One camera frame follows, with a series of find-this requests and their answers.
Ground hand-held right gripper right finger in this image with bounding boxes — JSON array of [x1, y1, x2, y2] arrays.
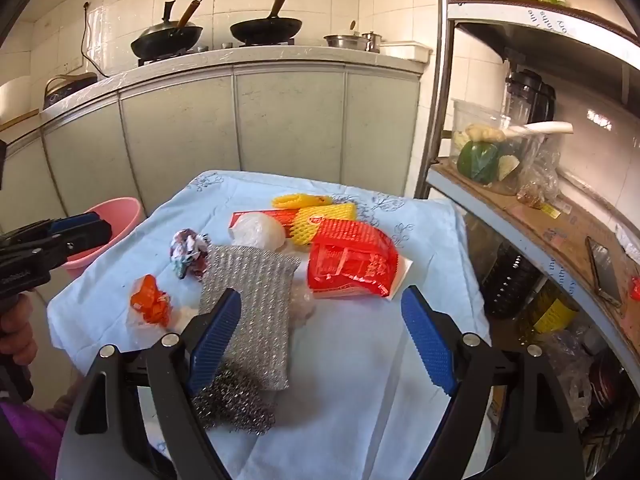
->
[[401, 285, 585, 480]]

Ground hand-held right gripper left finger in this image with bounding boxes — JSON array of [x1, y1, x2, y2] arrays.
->
[[56, 288, 242, 480]]

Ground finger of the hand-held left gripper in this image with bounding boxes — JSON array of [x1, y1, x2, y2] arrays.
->
[[0, 211, 103, 256], [0, 220, 113, 281]]

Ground pink plastic basin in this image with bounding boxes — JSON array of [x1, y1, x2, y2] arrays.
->
[[62, 197, 146, 281]]

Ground yellow foam fruit net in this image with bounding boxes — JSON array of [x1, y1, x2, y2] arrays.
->
[[292, 202, 358, 247], [271, 193, 333, 209]]

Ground person's left forearm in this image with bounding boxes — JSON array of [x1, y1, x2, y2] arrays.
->
[[0, 385, 83, 480]]

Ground person's left hand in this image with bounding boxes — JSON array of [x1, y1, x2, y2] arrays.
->
[[0, 292, 39, 367]]

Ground silver mesh scouring pad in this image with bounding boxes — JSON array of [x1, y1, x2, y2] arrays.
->
[[197, 245, 302, 391]]

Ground steel wool scrubber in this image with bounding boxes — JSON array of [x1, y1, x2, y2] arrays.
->
[[190, 362, 277, 431]]

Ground orange plastic wrapper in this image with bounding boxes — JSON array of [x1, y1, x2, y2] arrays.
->
[[130, 274, 173, 330]]

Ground crumpled colourful wrapper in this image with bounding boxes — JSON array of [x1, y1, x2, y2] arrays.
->
[[169, 229, 213, 281]]

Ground light blue floral cloth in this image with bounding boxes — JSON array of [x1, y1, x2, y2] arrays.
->
[[46, 170, 488, 480]]

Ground clear crumpled plastic bag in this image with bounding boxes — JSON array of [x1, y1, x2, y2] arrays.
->
[[290, 277, 318, 328]]

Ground dark liquid bottle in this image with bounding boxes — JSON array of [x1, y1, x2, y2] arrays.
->
[[481, 242, 543, 319]]

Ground red mesh packaging bag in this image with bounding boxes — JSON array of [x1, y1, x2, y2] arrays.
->
[[306, 218, 400, 300]]

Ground white crumpled plastic bag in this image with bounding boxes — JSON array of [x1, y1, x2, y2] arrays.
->
[[231, 212, 287, 252]]

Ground wooden board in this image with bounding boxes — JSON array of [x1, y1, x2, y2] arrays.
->
[[0, 108, 41, 130]]

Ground yellow cooking oil bottle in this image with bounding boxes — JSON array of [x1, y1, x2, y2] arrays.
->
[[517, 280, 581, 347]]

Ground red cardboard box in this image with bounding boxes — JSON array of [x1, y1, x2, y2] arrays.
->
[[229, 209, 301, 235]]

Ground white round appliance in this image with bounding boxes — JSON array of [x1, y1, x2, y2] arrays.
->
[[0, 76, 47, 122]]

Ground cardboard shelf liner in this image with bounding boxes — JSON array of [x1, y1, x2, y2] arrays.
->
[[434, 161, 640, 313]]

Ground green pepper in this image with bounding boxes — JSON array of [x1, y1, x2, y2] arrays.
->
[[457, 141, 501, 184]]

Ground smartphone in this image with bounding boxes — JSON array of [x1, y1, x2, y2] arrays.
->
[[585, 236, 624, 307]]

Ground pale vegetable piece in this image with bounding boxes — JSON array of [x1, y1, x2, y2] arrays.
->
[[497, 155, 521, 182]]

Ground clear bag of spices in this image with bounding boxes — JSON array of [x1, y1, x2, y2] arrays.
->
[[517, 135, 562, 209]]

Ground ginger root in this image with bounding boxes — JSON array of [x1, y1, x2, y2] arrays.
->
[[465, 124, 507, 144]]

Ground grey kitchen cabinet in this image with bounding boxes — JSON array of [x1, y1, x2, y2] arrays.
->
[[0, 60, 423, 246]]

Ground clear plastic container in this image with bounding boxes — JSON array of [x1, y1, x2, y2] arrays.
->
[[450, 99, 537, 196]]

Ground black blender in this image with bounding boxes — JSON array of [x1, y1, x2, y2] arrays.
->
[[502, 69, 557, 126]]

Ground white rectangular container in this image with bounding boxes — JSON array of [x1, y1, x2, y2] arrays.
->
[[380, 40, 433, 64]]

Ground wide steel pot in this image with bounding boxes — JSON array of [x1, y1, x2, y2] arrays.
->
[[324, 34, 366, 51]]

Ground metal shelf rack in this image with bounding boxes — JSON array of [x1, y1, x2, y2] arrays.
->
[[414, 0, 640, 480]]

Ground black power cable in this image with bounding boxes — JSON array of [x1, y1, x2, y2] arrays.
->
[[81, 2, 112, 79]]

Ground black wok with brown handle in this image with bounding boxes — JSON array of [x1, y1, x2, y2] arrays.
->
[[131, 0, 204, 60]]

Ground white handled knife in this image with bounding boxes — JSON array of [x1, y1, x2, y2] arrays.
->
[[502, 121, 574, 137]]

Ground black wok with dark handle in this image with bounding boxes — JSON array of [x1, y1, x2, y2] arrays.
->
[[230, 0, 303, 45]]

